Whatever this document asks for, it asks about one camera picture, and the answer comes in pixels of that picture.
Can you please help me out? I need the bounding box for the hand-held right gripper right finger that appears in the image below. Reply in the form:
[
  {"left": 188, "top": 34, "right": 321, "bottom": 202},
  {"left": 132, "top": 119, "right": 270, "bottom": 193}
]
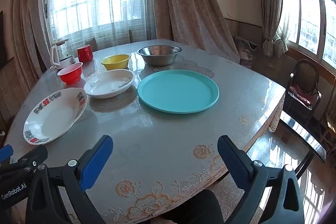
[{"left": 217, "top": 135, "right": 305, "bottom": 224}]

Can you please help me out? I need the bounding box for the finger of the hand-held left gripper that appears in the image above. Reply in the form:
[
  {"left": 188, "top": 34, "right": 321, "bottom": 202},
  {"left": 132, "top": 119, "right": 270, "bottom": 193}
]
[{"left": 0, "top": 144, "right": 14, "bottom": 163}]

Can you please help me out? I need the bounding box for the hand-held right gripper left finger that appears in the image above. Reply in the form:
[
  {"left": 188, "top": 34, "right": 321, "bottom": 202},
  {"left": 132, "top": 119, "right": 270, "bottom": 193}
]
[{"left": 25, "top": 135, "right": 114, "bottom": 224}]

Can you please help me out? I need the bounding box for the white plate with red characters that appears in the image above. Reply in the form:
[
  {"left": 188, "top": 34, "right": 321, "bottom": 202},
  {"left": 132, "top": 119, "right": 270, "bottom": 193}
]
[{"left": 23, "top": 88, "right": 88, "bottom": 146}]

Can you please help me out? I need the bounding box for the white rose print plate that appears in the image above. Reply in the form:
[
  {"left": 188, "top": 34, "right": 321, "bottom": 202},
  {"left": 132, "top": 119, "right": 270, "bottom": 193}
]
[{"left": 84, "top": 69, "right": 135, "bottom": 99}]

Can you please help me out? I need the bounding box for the teal round plate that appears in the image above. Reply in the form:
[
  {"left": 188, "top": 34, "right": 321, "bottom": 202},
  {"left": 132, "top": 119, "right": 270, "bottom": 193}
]
[{"left": 137, "top": 70, "right": 219, "bottom": 114}]

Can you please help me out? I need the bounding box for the red plastic bowl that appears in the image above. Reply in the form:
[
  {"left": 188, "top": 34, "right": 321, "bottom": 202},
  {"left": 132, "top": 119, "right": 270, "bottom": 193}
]
[{"left": 57, "top": 62, "right": 84, "bottom": 85}]

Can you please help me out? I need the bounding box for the yellow plastic bowl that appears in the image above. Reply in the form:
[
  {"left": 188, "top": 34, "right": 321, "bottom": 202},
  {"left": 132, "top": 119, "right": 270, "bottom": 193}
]
[{"left": 101, "top": 54, "right": 131, "bottom": 71}]

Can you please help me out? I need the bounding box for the stainless steel bowl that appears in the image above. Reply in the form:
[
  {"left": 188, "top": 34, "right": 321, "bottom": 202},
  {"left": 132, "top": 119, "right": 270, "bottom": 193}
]
[{"left": 136, "top": 45, "right": 182, "bottom": 66}]

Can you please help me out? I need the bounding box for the black glossy side table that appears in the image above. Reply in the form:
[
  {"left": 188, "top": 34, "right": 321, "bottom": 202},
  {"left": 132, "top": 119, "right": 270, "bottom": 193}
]
[{"left": 278, "top": 111, "right": 327, "bottom": 180}]

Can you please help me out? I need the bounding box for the pink seat cushion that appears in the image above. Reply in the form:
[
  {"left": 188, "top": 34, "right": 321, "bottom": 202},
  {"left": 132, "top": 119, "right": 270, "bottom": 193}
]
[{"left": 291, "top": 84, "right": 314, "bottom": 106}]

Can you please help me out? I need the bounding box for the red mug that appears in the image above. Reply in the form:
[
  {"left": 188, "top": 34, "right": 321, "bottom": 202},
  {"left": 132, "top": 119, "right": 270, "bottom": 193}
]
[{"left": 77, "top": 45, "right": 94, "bottom": 63}]

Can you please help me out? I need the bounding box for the white electric glass kettle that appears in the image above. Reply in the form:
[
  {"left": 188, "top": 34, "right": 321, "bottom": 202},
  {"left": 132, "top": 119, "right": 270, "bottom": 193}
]
[{"left": 50, "top": 38, "right": 76, "bottom": 71}]

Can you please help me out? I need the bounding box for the dark metal chair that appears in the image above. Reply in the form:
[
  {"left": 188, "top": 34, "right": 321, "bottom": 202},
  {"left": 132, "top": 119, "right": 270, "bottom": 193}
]
[{"left": 282, "top": 59, "right": 322, "bottom": 127}]

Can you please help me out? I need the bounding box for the beige patterned curtain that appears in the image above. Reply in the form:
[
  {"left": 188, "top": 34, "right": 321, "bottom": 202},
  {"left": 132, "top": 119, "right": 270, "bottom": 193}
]
[
  {"left": 150, "top": 0, "right": 240, "bottom": 64},
  {"left": 10, "top": 0, "right": 53, "bottom": 98}
]

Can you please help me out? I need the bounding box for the beige tied curtain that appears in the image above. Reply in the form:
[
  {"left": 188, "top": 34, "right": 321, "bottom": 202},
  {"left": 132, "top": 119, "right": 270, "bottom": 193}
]
[{"left": 247, "top": 0, "right": 289, "bottom": 58}]

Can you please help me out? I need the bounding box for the wood framed window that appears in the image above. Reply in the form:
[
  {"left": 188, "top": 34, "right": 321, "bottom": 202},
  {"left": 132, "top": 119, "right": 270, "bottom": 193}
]
[{"left": 278, "top": 0, "right": 336, "bottom": 64}]

